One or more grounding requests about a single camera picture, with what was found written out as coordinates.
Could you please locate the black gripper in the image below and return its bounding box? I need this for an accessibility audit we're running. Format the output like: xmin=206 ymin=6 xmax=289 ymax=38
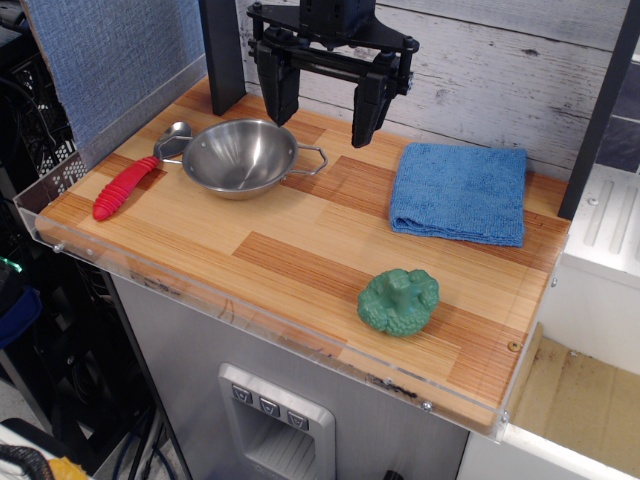
xmin=247 ymin=1 xmax=419 ymax=148

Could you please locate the stainless steel bowl with handles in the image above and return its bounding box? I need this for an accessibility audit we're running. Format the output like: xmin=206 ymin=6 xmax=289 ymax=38
xmin=154 ymin=119 xmax=328 ymax=200

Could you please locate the blue folded cloth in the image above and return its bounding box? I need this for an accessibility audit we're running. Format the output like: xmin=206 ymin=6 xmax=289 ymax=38
xmin=389 ymin=143 xmax=527 ymax=247

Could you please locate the blue fabric panel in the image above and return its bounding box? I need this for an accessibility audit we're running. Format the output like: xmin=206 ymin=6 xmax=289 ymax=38
xmin=22 ymin=0 xmax=206 ymax=168

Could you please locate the green toy broccoli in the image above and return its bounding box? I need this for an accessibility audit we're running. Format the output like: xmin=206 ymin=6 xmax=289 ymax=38
xmin=357 ymin=269 xmax=440 ymax=337

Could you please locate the black plastic crate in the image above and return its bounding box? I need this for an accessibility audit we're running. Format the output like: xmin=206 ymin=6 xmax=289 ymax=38
xmin=1 ymin=54 xmax=77 ymax=177

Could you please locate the clear acrylic edge guard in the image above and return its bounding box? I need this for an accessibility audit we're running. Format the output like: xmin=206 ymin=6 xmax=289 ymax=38
xmin=13 ymin=54 xmax=564 ymax=445

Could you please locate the silver toy fridge cabinet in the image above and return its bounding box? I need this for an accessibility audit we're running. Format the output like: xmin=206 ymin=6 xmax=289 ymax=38
xmin=114 ymin=278 xmax=468 ymax=479

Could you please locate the silver ice dispenser panel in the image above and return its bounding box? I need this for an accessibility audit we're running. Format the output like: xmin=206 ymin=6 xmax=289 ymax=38
xmin=218 ymin=363 xmax=337 ymax=479

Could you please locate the white toy sink unit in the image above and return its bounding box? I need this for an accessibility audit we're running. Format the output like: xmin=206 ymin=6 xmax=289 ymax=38
xmin=459 ymin=165 xmax=639 ymax=479

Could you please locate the black vertical post left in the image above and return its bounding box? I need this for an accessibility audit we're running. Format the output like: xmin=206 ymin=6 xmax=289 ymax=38
xmin=199 ymin=0 xmax=246 ymax=116

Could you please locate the black vertical post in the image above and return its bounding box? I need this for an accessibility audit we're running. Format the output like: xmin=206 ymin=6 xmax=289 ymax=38
xmin=199 ymin=0 xmax=246 ymax=116
xmin=558 ymin=0 xmax=639 ymax=220

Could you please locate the spoon with red handle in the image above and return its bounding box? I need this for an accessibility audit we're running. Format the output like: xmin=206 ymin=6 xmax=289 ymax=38
xmin=92 ymin=121 xmax=193 ymax=221

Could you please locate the black vertical post right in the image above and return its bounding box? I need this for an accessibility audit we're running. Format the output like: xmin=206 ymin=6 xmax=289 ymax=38
xmin=558 ymin=0 xmax=639 ymax=220

